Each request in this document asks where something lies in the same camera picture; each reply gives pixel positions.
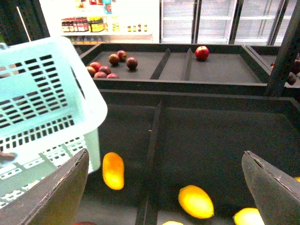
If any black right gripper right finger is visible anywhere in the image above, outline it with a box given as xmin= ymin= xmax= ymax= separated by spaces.
xmin=241 ymin=151 xmax=300 ymax=225

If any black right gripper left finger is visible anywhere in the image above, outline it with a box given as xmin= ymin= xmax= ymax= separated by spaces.
xmin=0 ymin=149 xmax=89 ymax=225

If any yellow lemon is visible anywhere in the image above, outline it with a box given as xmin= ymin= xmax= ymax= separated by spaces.
xmin=233 ymin=208 xmax=265 ymax=225
xmin=178 ymin=185 xmax=214 ymax=219

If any light blue plastic basket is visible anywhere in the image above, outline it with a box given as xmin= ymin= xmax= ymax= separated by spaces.
xmin=0 ymin=37 xmax=107 ymax=208

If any yellow lemon at edge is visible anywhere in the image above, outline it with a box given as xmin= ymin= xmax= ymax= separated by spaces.
xmin=233 ymin=208 xmax=265 ymax=225

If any orange mango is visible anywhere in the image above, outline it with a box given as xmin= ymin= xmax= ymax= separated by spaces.
xmin=102 ymin=152 xmax=125 ymax=190

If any black fruit display shelf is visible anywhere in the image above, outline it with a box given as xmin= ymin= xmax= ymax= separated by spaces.
xmin=76 ymin=44 xmax=300 ymax=225

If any red apple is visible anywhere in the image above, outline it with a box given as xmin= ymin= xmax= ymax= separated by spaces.
xmin=195 ymin=46 xmax=210 ymax=60

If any glass door fridge cabinet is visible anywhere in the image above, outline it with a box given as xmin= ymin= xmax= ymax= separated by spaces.
xmin=160 ymin=0 xmax=300 ymax=46

